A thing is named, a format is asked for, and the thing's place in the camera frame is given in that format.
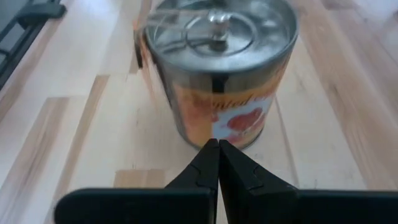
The black aluminium table frame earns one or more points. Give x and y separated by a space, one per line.
31 14

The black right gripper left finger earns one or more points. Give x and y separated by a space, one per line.
192 205

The metal can orange label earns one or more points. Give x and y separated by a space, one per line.
217 62

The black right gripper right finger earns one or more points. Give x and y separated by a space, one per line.
264 205

